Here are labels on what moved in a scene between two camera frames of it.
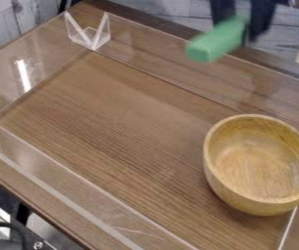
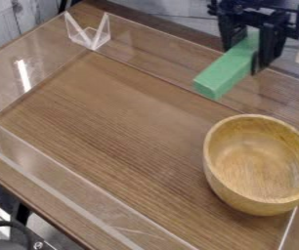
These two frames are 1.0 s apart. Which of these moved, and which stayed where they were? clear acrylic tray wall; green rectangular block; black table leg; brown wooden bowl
Moved: green rectangular block
Stayed: black table leg; clear acrylic tray wall; brown wooden bowl
